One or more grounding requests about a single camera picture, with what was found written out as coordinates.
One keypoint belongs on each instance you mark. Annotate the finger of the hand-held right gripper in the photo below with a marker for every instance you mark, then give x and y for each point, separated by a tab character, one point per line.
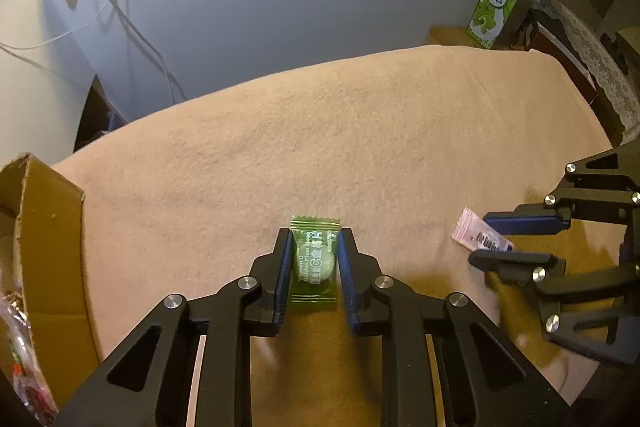
520	263
525	224

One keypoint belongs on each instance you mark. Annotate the white lace cloth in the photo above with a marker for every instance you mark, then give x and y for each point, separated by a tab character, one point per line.
600	62

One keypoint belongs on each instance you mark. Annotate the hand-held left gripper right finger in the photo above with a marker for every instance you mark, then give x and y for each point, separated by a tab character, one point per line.
345	277

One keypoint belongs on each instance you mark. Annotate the small pink packet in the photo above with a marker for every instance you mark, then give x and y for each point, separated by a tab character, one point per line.
472	229

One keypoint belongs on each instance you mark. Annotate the green candy packet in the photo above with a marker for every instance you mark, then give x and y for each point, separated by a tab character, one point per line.
314	264

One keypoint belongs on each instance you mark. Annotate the dark plum snack red-ended wrapper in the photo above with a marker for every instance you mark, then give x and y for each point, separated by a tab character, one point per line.
25	357

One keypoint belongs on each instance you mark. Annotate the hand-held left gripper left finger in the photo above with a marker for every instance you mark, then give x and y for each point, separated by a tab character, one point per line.
286	267

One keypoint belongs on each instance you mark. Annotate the cardboard box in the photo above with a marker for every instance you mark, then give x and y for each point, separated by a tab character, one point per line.
55	257

